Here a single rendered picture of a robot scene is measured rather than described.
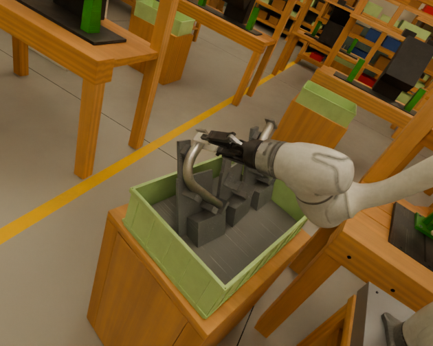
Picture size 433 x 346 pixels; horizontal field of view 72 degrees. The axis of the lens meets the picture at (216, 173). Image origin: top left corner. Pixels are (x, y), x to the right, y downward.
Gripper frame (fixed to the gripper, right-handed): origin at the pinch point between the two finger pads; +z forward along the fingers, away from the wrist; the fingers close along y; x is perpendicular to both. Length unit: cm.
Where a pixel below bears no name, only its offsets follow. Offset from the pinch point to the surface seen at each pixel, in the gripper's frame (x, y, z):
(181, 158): 7.2, -0.3, 5.8
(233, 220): 11.4, -33.1, 1.0
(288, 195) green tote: -12, -53, -3
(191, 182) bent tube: 11.8, -4.5, 0.8
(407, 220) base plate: -40, -108, -38
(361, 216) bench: -27, -88, -23
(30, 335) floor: 96, -39, 69
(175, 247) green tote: 29.9, -10.0, -2.6
